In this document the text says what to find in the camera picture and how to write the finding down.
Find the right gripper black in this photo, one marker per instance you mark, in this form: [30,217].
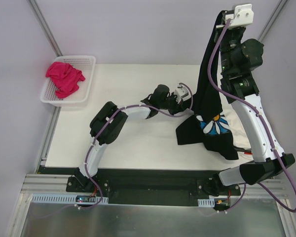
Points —
[228,27]

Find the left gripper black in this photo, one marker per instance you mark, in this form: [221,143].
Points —
[175,106]

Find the black t shirt daisy logo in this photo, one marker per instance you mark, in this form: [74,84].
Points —
[208,125]

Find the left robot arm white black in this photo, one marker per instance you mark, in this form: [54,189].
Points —
[106,126]

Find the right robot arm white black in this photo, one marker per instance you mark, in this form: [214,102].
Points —
[230,73]

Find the folded white t shirt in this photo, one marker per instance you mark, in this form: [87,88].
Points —
[239,135]

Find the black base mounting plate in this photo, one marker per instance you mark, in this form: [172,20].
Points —
[153,187]

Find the white plastic basket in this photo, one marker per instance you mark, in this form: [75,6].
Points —
[78,99]

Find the pink t shirt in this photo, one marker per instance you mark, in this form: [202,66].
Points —
[65,77]

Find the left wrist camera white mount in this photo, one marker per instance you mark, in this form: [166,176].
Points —
[182,93]

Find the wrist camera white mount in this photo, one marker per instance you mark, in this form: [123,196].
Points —
[182,93]
[239,16]

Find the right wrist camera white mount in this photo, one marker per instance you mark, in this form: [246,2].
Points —
[239,16]

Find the right aluminium frame post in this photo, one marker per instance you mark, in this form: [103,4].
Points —
[272,19]

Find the aluminium frame post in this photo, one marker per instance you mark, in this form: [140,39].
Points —
[272,19]
[44,26]

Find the right white cable duct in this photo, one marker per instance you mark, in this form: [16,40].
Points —
[206,202]

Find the white cable duct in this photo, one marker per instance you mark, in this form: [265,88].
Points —
[206,202]
[68,199]

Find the aluminium rail extrusion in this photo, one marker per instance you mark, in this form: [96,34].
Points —
[56,184]

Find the left white cable duct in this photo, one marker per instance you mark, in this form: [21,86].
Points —
[68,199]

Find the left aluminium frame post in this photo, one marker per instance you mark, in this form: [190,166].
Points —
[44,26]

